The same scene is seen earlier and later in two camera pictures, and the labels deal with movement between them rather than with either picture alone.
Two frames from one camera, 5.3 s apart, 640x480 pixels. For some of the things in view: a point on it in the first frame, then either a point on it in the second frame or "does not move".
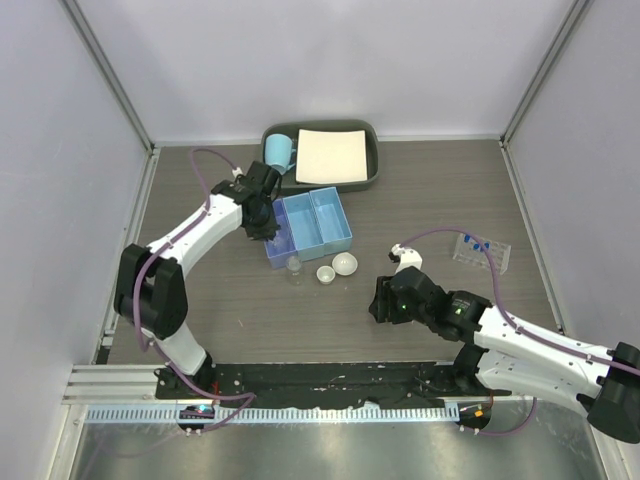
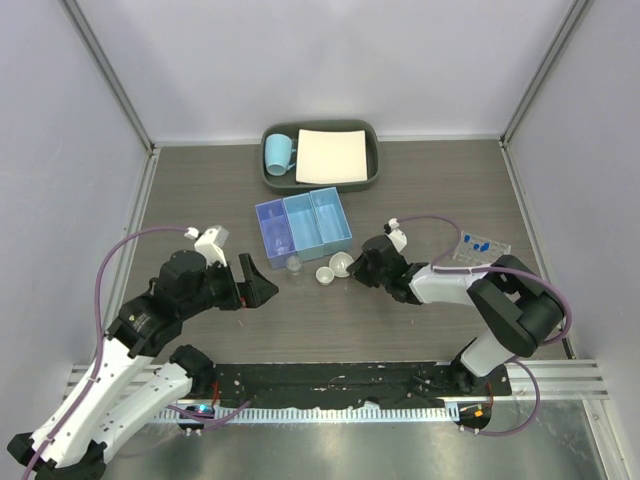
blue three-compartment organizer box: [312, 224] does not move
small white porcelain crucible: [325, 274] does not move
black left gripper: [267, 232] to [255, 289]
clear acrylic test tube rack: [469, 251] does not move
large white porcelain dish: [344, 263] does not move
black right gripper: [382, 307] to [358, 270]
